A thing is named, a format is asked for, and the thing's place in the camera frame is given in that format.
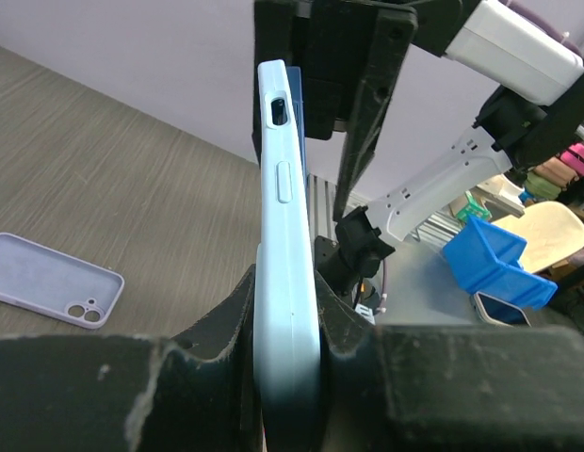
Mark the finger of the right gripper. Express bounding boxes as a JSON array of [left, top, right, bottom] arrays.
[[253, 1, 343, 140], [333, 4, 418, 221]]

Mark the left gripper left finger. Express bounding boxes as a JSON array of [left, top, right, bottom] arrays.
[[0, 268, 263, 451]]

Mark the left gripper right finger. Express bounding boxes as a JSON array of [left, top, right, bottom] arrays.
[[316, 278, 584, 451]]

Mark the phone with beige case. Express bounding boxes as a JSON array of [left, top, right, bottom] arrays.
[[470, 292, 530, 327]]

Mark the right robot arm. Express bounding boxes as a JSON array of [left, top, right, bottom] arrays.
[[252, 1, 584, 296]]

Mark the blue plastic bin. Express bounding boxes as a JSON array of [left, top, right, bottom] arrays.
[[443, 217, 558, 310]]

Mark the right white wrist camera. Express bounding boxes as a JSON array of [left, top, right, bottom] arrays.
[[445, 1, 584, 106]]

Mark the cream chair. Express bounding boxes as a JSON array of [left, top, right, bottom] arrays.
[[493, 202, 584, 273]]

